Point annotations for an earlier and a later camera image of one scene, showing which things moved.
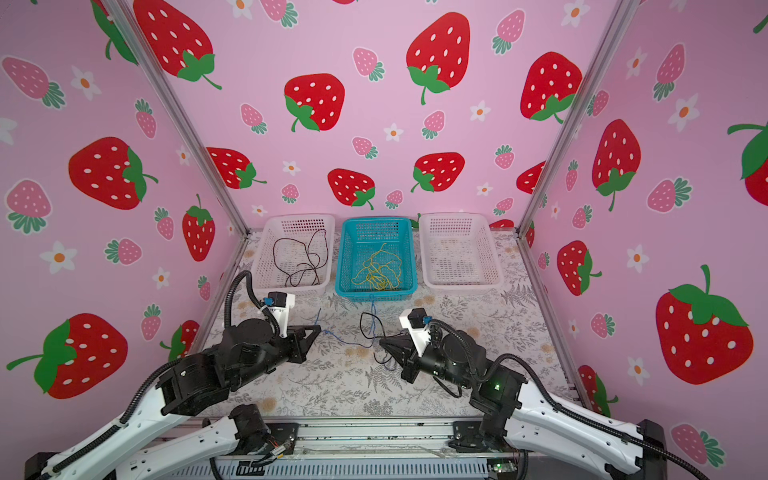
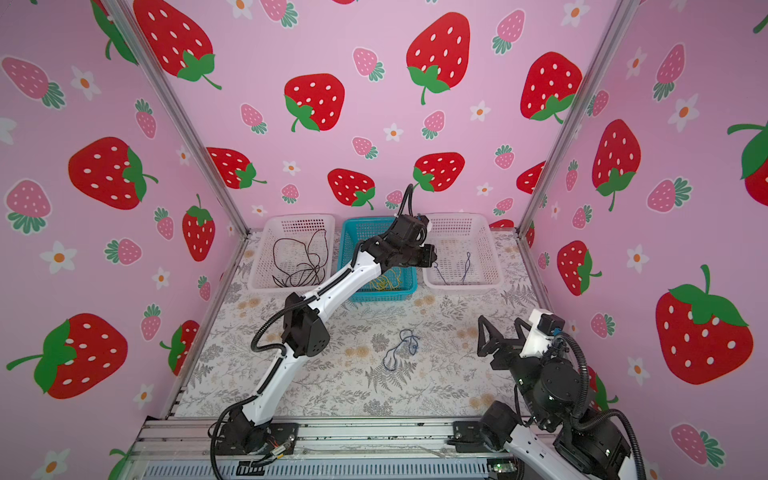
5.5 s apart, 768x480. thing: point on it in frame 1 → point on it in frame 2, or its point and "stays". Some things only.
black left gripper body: x=282 y=351 → x=414 y=255
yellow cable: x=382 y=272 stays
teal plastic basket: x=376 y=259 stays
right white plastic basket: x=457 y=253 stays
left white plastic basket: x=295 y=254 stays
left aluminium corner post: x=195 y=135 stays
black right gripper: x=399 y=346 → x=512 y=348
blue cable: x=349 y=343 → x=467 y=267
